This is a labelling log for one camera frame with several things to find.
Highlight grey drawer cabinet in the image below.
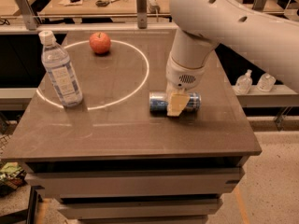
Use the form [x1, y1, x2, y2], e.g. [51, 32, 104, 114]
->
[27, 167, 244, 223]

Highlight red apple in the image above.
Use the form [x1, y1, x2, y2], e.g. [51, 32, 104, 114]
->
[89, 32, 111, 54]

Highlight clear plastic water bottle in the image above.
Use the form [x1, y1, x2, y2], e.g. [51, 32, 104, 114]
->
[38, 30, 83, 107]

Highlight small clear bottle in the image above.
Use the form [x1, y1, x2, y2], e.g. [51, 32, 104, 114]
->
[257, 73, 276, 92]
[235, 69, 252, 95]

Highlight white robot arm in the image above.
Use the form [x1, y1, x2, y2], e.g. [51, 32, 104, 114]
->
[166, 0, 299, 117]

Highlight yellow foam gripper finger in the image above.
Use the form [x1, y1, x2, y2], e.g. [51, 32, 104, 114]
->
[167, 92, 190, 117]

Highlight red bull can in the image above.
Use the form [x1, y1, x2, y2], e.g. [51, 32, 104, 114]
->
[149, 91, 201, 112]

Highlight black scissors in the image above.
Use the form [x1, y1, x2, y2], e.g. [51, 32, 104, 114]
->
[95, 0, 120, 7]

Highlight small clear bottle left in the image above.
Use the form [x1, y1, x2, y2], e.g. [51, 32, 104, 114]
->
[235, 69, 252, 95]

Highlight metal post centre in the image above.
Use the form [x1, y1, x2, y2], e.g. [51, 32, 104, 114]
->
[136, 0, 147, 29]

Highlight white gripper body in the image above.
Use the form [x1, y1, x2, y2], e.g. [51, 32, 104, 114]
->
[166, 55, 205, 93]

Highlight green snack package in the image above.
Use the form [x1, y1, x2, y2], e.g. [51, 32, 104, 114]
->
[0, 162, 26, 189]

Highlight metal post left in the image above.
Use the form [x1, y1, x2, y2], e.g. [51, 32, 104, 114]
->
[15, 0, 38, 31]

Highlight white power strip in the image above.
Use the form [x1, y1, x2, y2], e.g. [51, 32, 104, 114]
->
[147, 0, 160, 13]

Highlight small clear bottle right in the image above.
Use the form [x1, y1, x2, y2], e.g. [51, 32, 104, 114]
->
[257, 73, 276, 92]

